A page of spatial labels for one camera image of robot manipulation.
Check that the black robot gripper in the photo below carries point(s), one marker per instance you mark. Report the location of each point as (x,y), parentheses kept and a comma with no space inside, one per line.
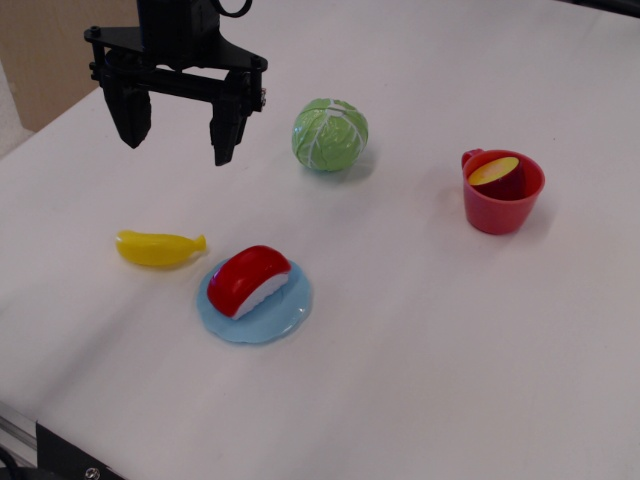
(181,35)

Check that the red and white toy sushi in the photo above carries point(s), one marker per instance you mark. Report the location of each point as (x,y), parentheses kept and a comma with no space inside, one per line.
(247,279)

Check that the yellow toy banana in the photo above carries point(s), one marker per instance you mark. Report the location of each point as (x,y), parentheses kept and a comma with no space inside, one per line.
(157,250)

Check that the green toy cabbage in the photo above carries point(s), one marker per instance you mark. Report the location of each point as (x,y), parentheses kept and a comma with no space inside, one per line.
(329,135)

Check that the red plastic cup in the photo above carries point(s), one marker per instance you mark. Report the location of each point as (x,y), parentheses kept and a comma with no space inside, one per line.
(494,216)

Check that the purple and yellow toy fruit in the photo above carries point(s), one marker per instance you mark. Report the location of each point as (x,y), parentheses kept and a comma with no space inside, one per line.
(501,179)

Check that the aluminium table frame rail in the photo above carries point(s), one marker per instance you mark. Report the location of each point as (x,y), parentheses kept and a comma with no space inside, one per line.
(20,428)

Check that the black corner bracket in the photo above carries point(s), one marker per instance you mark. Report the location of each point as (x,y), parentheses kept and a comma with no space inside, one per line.
(64,459)

